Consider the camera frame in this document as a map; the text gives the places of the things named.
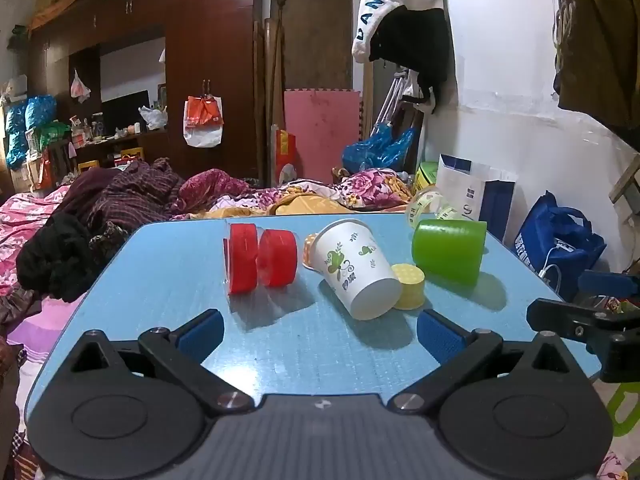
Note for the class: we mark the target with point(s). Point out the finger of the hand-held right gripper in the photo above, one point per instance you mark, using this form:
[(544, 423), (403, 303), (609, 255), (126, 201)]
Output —
[(580, 327), (607, 282)]

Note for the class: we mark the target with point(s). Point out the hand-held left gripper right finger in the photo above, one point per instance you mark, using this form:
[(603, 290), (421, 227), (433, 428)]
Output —
[(440, 334)]

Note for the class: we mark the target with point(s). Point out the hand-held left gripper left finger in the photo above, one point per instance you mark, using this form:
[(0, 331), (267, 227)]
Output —
[(201, 332)]

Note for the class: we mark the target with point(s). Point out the white paper cup green print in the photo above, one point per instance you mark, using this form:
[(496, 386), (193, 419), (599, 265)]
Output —
[(357, 270)]

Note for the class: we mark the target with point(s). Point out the yellow polka-dot paper cup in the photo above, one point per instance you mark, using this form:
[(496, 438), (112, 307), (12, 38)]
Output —
[(411, 287)]

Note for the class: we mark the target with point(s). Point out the green plastic cup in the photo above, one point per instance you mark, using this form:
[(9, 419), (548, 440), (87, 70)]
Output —
[(447, 251)]

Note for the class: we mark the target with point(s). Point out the red plastic cup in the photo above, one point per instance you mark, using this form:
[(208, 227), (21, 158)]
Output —
[(277, 258), (242, 260)]

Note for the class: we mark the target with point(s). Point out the clear cup yellow print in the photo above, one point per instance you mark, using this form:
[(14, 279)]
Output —
[(425, 205)]

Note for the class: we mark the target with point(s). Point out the orange polka-dot paper cup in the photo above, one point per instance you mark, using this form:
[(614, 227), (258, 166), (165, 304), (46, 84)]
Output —
[(310, 250)]

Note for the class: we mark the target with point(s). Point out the blue tote bag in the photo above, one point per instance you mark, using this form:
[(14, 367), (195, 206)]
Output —
[(550, 230)]

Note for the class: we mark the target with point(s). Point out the green plastic stool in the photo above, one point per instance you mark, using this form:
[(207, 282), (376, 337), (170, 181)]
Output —
[(625, 405)]

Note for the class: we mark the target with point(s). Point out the white and blue paper bag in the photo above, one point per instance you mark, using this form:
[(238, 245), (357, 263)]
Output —
[(475, 187)]

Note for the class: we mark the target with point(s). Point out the dark plaid cloth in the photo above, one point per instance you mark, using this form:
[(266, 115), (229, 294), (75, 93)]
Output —
[(130, 192)]

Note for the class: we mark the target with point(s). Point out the green and yellow box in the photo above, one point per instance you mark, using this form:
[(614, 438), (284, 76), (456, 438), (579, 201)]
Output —
[(427, 176)]

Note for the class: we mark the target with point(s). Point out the black cloth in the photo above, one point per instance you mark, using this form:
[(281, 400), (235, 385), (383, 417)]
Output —
[(60, 255)]

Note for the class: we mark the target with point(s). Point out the blue plastic bag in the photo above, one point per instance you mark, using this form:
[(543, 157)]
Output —
[(375, 152)]

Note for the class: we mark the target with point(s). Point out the red paper bag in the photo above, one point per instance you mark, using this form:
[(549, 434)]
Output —
[(285, 155)]

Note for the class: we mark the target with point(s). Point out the orange and white plastic bag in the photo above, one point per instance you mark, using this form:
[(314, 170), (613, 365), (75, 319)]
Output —
[(202, 120)]

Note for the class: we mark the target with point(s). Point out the olive hanging clothes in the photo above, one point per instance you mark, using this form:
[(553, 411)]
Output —
[(600, 50)]

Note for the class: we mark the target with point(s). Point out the black television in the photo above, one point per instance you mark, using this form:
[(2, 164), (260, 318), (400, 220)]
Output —
[(125, 112)]

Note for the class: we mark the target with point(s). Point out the pink foam mat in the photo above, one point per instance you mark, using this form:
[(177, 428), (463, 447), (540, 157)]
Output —
[(320, 130)]

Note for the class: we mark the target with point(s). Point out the blue patterned bag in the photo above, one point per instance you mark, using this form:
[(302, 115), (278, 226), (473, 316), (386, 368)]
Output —
[(27, 130)]

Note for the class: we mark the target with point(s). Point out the small white red plastic bag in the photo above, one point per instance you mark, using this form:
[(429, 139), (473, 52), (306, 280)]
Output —
[(80, 87)]

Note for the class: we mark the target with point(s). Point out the dark brown wooden wardrobe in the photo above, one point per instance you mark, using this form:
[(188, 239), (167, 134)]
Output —
[(215, 40)]

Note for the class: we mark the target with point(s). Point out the white and black hanging jacket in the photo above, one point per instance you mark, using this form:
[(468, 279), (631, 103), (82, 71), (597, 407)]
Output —
[(400, 25)]

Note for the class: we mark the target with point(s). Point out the brown wooden board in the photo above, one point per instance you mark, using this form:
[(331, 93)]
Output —
[(312, 35)]

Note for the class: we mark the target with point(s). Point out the metal folding frame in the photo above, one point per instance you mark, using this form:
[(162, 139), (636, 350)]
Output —
[(395, 100)]

